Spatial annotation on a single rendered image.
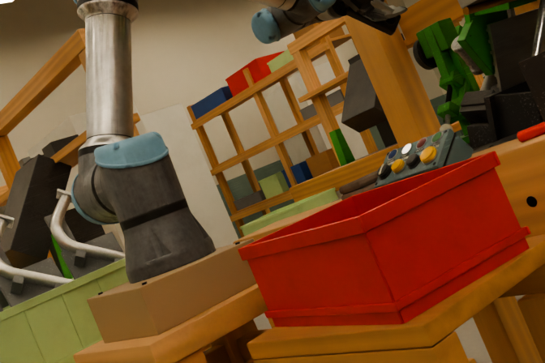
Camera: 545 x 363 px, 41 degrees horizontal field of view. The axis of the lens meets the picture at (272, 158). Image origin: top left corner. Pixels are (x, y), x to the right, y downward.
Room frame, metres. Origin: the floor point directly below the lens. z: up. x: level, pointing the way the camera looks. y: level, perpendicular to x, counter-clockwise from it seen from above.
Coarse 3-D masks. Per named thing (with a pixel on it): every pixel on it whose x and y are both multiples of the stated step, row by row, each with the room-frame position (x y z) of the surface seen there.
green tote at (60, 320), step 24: (120, 264) 1.68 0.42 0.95; (72, 288) 1.61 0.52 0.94; (96, 288) 1.64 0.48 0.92; (0, 312) 1.53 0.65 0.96; (24, 312) 1.55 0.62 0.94; (48, 312) 1.58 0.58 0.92; (72, 312) 1.61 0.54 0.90; (0, 336) 1.52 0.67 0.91; (24, 336) 1.54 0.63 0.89; (48, 336) 1.57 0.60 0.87; (72, 336) 1.60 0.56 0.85; (96, 336) 1.62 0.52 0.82; (0, 360) 1.51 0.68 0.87; (24, 360) 1.53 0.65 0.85; (48, 360) 1.56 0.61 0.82; (72, 360) 1.58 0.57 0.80
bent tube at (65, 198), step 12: (60, 192) 1.97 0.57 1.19; (60, 204) 1.95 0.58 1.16; (60, 216) 1.93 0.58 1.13; (60, 228) 1.91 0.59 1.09; (60, 240) 1.90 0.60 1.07; (72, 240) 1.91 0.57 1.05; (72, 252) 1.90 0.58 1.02; (96, 252) 1.91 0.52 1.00; (108, 252) 1.91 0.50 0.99; (120, 252) 1.93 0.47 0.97
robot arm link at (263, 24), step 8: (264, 8) 1.57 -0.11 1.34; (272, 8) 1.56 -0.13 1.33; (256, 16) 1.56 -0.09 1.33; (264, 16) 1.55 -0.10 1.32; (272, 16) 1.55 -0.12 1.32; (280, 16) 1.53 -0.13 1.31; (256, 24) 1.57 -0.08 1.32; (264, 24) 1.55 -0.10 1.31; (272, 24) 1.55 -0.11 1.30; (280, 24) 1.55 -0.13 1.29; (288, 24) 1.54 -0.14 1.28; (296, 24) 1.53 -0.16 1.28; (304, 24) 1.62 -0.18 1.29; (256, 32) 1.59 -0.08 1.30; (264, 32) 1.57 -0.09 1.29; (272, 32) 1.55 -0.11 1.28; (280, 32) 1.56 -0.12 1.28; (288, 32) 1.58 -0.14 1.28; (264, 40) 1.58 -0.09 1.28; (272, 40) 1.57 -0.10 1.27
